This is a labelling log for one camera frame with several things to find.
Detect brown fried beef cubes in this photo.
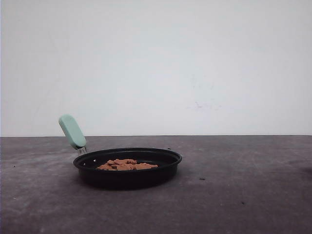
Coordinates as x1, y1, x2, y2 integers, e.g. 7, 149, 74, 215
97, 159, 158, 171

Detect black frying pan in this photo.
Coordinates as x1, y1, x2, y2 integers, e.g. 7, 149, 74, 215
58, 114, 182, 190

